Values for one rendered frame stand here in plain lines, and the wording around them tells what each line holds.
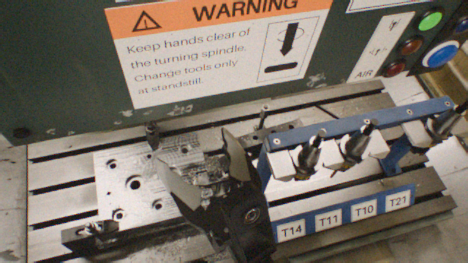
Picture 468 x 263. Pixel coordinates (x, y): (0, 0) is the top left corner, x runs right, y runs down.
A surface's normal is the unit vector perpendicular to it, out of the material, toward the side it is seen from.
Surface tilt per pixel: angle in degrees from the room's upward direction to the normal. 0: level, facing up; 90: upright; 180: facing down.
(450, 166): 24
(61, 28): 90
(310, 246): 0
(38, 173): 0
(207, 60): 90
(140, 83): 90
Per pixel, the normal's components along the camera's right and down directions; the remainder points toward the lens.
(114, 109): 0.27, 0.84
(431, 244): -0.33, -0.37
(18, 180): 0.45, -0.54
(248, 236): 0.52, 0.45
